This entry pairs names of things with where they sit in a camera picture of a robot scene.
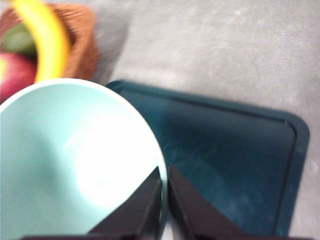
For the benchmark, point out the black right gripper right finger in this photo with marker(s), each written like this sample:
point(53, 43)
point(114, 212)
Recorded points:
point(190, 212)

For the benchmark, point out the dark teal tray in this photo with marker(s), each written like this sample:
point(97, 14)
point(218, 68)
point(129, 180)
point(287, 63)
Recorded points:
point(225, 150)

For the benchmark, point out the brown wicker basket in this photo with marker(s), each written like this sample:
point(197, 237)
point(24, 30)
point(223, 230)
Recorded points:
point(82, 50)

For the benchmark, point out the yellow banana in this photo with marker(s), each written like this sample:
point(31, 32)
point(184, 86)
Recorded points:
point(50, 45)

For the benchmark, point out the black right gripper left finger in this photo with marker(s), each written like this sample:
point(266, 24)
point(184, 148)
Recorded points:
point(140, 212)

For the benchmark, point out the teal bowl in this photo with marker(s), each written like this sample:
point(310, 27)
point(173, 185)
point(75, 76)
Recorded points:
point(62, 155)

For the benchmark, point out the red yellow apple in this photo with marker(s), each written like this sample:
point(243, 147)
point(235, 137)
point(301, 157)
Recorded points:
point(17, 75)

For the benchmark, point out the green fruit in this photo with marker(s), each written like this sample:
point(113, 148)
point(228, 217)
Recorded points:
point(18, 41)

